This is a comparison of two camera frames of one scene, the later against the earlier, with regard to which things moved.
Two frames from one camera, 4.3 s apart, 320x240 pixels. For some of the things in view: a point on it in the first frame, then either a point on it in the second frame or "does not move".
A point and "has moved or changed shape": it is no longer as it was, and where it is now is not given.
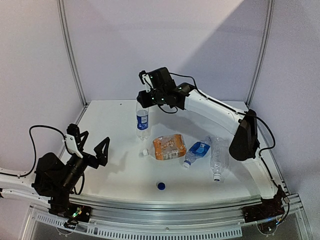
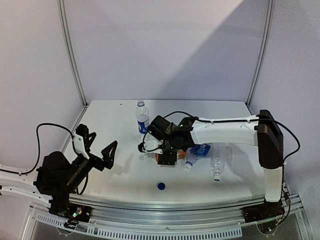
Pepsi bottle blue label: x=142 y=122 has moved or changed shape
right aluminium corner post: x=260 y=70 does not move
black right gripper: x=143 y=102 to x=168 y=160
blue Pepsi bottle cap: x=161 y=186 does not move
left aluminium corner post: x=67 y=36 does not move
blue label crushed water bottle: x=198 y=150 does not move
